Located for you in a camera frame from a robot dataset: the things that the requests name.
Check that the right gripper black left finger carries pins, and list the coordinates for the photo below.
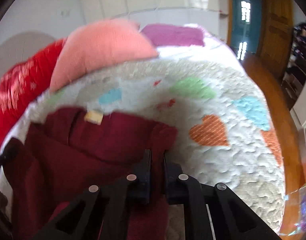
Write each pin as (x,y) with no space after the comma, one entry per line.
(102,212)

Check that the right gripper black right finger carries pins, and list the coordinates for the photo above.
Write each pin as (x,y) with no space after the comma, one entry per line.
(211,212)

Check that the dark red long-sleeve sweater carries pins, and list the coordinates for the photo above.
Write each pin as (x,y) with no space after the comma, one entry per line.
(66,154)

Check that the heart patchwork quilt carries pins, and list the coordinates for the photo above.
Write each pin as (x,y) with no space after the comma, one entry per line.
(224,130)

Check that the red embroidered duvet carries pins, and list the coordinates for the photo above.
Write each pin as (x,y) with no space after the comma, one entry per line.
(24,82)

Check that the pink ribbed pillow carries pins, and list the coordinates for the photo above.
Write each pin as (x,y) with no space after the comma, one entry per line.
(98,45)

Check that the cluttered white shelf unit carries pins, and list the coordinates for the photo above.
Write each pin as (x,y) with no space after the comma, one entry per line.
(294,77)

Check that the magenta pillow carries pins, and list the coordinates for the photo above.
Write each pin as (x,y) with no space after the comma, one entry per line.
(162,35)

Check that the wooden door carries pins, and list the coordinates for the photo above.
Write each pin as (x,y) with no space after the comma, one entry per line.
(276,35)

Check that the teal glass door panel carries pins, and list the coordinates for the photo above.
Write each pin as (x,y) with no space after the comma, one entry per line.
(246,24)

